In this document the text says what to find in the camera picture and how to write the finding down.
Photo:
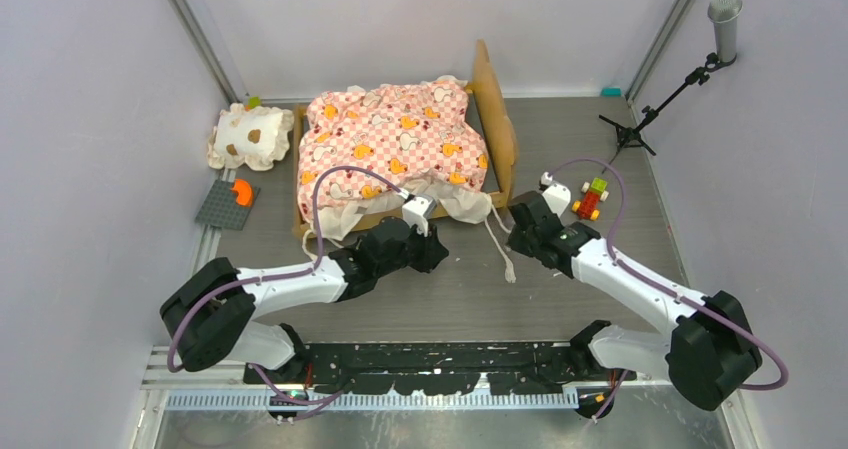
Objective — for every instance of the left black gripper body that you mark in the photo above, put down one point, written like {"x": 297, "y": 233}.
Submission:
{"x": 416, "y": 253}

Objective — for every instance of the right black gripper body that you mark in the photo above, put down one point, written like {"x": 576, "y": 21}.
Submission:
{"x": 522, "y": 243}

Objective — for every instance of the pink checkered duck mattress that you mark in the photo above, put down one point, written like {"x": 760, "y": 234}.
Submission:
{"x": 362, "y": 143}

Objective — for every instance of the wooden pet bed frame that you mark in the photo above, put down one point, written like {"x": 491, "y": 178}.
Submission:
{"x": 486, "y": 114}

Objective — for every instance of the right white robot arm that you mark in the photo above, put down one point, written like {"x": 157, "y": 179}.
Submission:
{"x": 703, "y": 359}

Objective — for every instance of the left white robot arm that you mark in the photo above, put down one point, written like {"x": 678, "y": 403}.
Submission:
{"x": 215, "y": 315}

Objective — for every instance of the red toy block car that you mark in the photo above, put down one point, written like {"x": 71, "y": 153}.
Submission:
{"x": 593, "y": 193}

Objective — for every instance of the black microphone stand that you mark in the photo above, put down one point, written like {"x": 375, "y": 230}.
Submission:
{"x": 631, "y": 137}

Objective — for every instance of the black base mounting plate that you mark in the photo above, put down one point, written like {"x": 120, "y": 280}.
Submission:
{"x": 509, "y": 368}

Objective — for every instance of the orange curved toy block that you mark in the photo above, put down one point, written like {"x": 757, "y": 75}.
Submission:
{"x": 243, "y": 192}

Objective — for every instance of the teal small block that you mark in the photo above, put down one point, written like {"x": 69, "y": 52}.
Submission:
{"x": 613, "y": 92}

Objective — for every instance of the white ruffled pillow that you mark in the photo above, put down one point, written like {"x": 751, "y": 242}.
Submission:
{"x": 257, "y": 137}

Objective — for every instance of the grey building baseplate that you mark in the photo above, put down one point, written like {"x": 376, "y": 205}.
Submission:
{"x": 219, "y": 209}

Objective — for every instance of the grey microphone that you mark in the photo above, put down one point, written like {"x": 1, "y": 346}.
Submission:
{"x": 723, "y": 14}

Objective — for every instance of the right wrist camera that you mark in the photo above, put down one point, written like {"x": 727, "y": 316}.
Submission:
{"x": 556, "y": 195}

